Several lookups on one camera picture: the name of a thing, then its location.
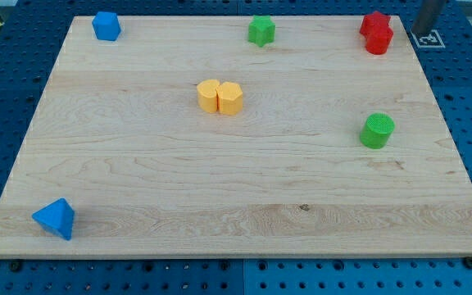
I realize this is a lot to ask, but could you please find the yellow hexagon block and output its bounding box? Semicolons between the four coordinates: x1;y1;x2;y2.
216;82;243;116

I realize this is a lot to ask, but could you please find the wooden board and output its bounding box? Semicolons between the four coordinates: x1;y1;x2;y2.
0;16;472;260

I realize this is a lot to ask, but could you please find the yellow heart block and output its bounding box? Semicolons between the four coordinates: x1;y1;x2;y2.
197;79;220;113

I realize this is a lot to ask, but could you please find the green star block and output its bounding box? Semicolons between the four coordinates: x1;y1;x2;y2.
247;16;275;47

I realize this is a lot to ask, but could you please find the green cylinder block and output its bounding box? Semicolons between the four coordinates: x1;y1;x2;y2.
359;113;395;149

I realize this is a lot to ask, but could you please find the red cylinder block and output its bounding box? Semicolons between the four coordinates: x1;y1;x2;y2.
365;26;393;55

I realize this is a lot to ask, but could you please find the blue pentagon block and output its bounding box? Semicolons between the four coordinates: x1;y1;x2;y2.
92;11;121;41

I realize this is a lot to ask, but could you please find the red star block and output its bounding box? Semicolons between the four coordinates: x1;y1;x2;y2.
360;11;391;37

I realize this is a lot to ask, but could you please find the blue triangle block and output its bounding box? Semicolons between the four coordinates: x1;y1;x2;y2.
32;198;75;240

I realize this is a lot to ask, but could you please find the white fiducial marker tag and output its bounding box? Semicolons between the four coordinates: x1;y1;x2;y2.
411;29;445;48

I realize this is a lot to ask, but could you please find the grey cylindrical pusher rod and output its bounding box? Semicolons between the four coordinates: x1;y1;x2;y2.
411;0;447;37

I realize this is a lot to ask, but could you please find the white object at top left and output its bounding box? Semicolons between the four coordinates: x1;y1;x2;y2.
0;0;18;7

